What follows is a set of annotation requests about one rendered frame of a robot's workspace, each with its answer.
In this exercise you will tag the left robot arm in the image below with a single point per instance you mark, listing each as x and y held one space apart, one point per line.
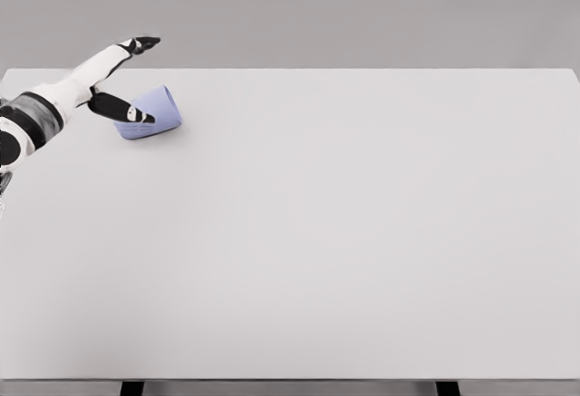
31 113

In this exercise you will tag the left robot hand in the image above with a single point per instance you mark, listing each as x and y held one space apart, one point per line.
97 67

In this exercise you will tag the light blue ribbed cup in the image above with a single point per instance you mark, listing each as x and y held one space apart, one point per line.
158 113

